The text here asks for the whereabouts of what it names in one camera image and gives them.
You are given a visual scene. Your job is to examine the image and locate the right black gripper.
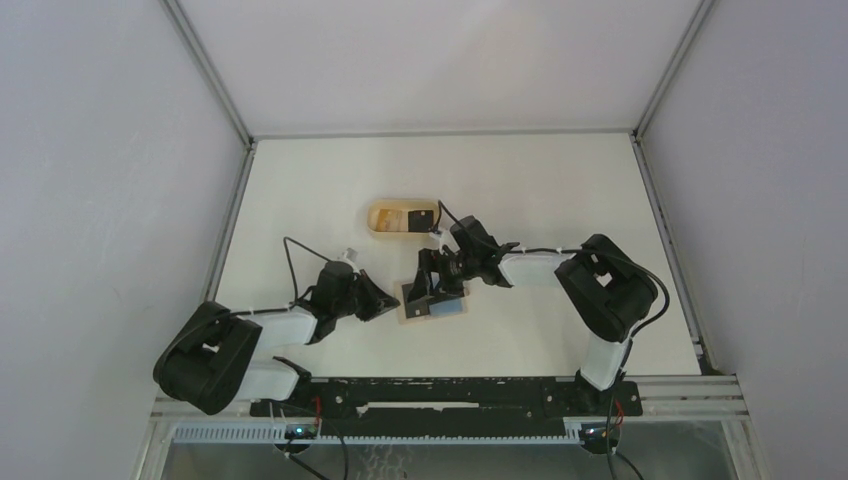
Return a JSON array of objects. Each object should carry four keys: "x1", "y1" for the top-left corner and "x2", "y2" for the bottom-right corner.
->
[{"x1": 406, "y1": 247, "x2": 480, "y2": 305}]

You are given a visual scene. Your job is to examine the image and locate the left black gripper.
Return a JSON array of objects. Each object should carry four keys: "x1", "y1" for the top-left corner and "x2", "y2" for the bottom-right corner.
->
[{"x1": 333, "y1": 270, "x2": 399, "y2": 323}]

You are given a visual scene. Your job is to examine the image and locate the beige card holder wallet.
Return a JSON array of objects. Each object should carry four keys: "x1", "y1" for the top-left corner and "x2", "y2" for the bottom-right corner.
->
[{"x1": 394, "y1": 280, "x2": 469, "y2": 325}]

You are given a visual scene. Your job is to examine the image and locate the grey card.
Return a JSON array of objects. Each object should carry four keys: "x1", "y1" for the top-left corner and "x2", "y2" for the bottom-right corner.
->
[{"x1": 404, "y1": 299, "x2": 430, "y2": 320}]

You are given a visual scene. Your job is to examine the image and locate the gold VIP card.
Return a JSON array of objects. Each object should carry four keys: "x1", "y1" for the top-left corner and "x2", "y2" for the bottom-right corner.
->
[{"x1": 375, "y1": 209, "x2": 407, "y2": 232}]

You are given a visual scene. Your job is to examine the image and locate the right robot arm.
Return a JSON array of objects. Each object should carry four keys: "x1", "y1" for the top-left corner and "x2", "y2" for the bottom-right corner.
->
[{"x1": 404, "y1": 216, "x2": 670, "y2": 416}]

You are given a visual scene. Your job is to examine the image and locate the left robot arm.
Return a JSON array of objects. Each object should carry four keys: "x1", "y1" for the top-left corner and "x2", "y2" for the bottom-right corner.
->
[{"x1": 152, "y1": 261, "x2": 400, "y2": 417}]

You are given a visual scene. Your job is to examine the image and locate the black card in tray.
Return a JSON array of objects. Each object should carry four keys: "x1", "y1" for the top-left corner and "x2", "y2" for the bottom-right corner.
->
[{"x1": 407, "y1": 209, "x2": 436, "y2": 233}]

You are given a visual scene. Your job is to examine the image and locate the wooden oval tray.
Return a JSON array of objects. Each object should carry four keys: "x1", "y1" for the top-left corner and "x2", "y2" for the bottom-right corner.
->
[{"x1": 366, "y1": 198, "x2": 440, "y2": 240}]

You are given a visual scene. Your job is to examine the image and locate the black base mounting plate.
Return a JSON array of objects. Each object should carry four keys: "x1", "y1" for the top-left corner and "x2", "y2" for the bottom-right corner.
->
[{"x1": 250, "y1": 377, "x2": 644, "y2": 438}]

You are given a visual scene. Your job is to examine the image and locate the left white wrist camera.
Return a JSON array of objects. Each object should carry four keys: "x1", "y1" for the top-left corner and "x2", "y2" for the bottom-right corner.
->
[{"x1": 338, "y1": 248, "x2": 358, "y2": 269}]

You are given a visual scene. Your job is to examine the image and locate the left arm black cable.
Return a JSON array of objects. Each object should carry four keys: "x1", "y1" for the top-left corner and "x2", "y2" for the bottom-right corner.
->
[{"x1": 153, "y1": 236, "x2": 342, "y2": 372}]

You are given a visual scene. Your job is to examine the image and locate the white cable duct strip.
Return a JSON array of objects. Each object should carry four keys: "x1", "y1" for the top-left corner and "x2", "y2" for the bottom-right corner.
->
[{"x1": 172, "y1": 423, "x2": 584, "y2": 446}]

